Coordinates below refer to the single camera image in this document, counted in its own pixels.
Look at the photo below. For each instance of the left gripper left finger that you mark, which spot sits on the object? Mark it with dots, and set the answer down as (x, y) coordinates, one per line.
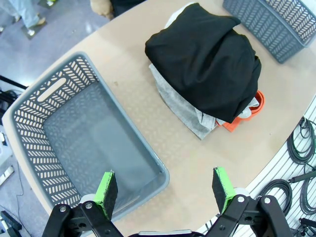
(106, 195)

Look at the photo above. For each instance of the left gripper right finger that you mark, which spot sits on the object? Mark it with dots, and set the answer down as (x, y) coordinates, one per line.
(223, 190)

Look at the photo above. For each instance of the orange garment yellow print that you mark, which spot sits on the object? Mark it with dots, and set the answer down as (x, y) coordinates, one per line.
(230, 126)

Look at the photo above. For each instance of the light grey garment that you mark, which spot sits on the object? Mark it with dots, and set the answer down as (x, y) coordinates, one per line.
(177, 103)

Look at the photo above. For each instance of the black garment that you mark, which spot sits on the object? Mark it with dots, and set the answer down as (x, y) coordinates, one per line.
(202, 61)

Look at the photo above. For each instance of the person's right hand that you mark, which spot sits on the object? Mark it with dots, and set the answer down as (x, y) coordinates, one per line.
(101, 7)

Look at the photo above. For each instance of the grey plastic lattice basket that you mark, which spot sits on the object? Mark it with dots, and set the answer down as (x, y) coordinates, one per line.
(271, 24)
(98, 148)

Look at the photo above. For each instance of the person in black t-shirt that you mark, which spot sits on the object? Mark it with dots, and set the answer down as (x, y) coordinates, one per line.
(123, 5)

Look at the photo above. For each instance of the person in light jeans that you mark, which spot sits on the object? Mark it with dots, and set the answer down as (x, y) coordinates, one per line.
(26, 12)

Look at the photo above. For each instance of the black camera tripod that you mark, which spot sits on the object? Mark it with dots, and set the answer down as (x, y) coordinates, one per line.
(10, 95)

